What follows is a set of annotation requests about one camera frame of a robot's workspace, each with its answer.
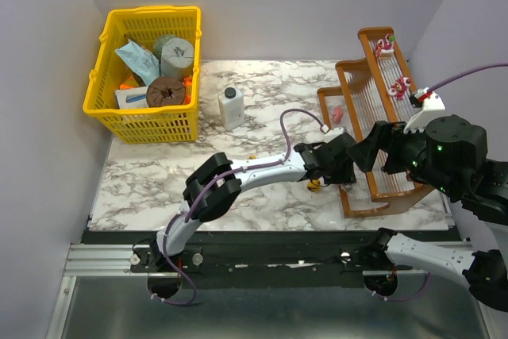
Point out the pink strawberry bear toy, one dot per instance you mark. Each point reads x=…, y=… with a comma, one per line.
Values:
x=399, y=87

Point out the yellow plastic basket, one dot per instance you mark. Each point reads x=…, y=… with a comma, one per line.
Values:
x=153, y=124

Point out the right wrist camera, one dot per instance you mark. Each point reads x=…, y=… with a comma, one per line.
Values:
x=430, y=106

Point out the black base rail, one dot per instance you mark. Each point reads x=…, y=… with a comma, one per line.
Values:
x=269, y=260

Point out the grey tape roll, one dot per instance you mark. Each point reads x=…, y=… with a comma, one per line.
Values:
x=177, y=59

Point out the orange bottle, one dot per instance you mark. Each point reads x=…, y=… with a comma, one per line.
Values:
x=187, y=81

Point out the yellow duck toy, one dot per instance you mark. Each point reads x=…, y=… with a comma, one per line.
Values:
x=314, y=185

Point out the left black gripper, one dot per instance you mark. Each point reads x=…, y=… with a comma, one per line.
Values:
x=341, y=175

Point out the white bottle black cap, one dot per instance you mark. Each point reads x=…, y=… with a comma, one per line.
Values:
x=231, y=107

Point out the brown tape roll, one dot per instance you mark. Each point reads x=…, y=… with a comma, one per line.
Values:
x=165, y=91

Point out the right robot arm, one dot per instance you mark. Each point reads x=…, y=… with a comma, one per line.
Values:
x=450, y=155

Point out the white blue box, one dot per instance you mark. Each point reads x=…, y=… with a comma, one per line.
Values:
x=133, y=98

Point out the brown tiered wooden shelf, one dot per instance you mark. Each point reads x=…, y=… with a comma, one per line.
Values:
x=372, y=100

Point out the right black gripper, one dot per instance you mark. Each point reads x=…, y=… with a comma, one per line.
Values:
x=385, y=142

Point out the red white bear toy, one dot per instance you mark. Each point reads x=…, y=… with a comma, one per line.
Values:
x=384, y=47

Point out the pink round toy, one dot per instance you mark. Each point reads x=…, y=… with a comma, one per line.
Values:
x=337, y=114

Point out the green ball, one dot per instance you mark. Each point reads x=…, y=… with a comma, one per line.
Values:
x=159, y=44

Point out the light blue plastic pouch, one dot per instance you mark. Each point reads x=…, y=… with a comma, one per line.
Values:
x=140, y=61

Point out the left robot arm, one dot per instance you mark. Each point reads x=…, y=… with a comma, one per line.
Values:
x=213, y=188

